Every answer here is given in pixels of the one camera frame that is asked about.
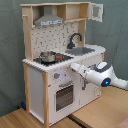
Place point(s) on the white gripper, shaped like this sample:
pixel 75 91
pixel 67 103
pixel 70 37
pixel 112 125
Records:
pixel 81 69

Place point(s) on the wooden toy kitchen unit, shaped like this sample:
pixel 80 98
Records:
pixel 40 84

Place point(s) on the silver toy cooking pot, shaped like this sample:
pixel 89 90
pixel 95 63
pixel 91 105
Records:
pixel 48 56

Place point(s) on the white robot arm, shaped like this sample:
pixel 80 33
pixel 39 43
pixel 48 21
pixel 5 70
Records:
pixel 102 75

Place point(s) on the white cabinet door with dispenser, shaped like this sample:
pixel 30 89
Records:
pixel 89 91

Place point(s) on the black toy stovetop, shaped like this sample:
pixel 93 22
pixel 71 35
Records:
pixel 58 59

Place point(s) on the grey toy range hood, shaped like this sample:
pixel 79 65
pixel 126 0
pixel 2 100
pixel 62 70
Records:
pixel 48 18

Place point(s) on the left red oven knob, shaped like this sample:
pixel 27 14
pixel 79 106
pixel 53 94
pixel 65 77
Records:
pixel 56 75

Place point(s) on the grey toy sink basin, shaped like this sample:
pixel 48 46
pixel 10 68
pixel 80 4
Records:
pixel 79 51

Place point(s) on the white toy oven door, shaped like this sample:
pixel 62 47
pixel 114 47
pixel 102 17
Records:
pixel 64 96

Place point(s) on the white toy microwave door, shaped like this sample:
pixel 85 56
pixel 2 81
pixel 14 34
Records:
pixel 96 12

